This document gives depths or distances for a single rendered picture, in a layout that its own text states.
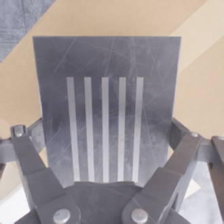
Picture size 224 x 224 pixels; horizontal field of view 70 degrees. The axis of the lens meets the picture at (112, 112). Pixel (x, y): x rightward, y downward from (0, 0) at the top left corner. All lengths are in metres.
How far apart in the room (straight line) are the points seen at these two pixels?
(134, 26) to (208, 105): 0.16
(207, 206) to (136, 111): 1.73
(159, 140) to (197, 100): 0.12
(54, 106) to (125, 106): 0.07
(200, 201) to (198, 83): 1.59
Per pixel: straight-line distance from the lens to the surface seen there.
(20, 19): 1.30
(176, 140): 0.16
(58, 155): 0.18
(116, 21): 0.24
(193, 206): 1.81
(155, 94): 0.16
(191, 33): 0.26
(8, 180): 0.84
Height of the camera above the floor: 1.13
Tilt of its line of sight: 74 degrees down
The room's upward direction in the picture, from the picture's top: 179 degrees clockwise
